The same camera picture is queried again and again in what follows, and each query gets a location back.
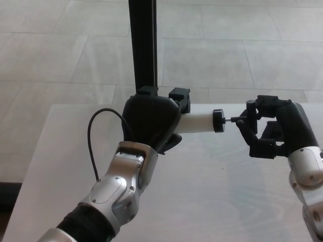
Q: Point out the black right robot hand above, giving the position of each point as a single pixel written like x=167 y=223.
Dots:
x=290 y=126

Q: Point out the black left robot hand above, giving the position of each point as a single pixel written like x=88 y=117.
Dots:
x=149 y=118

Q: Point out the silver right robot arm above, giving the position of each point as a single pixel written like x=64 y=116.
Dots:
x=308 y=176

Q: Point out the black vertical frame post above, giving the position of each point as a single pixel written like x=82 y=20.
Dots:
x=144 y=45

